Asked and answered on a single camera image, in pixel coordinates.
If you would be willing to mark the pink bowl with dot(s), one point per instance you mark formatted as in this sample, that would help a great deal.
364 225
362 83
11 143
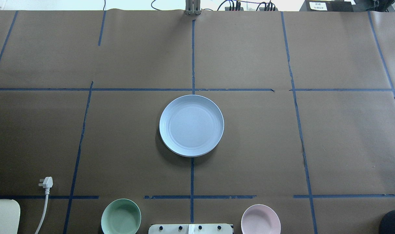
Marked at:
260 219

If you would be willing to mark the blue plate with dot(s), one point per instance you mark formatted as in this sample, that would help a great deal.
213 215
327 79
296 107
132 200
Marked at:
191 125

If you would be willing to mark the dark blue saucepan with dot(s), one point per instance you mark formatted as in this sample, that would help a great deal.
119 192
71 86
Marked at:
387 223

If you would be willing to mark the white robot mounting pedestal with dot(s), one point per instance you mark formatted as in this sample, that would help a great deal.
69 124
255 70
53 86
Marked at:
211 228

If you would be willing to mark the green bowl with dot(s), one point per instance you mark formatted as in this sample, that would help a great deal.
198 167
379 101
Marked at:
121 216

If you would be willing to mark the aluminium frame post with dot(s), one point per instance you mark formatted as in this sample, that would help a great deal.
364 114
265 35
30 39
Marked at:
192 7

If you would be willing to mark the black box with label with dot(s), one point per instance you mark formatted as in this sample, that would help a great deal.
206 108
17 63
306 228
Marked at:
326 5

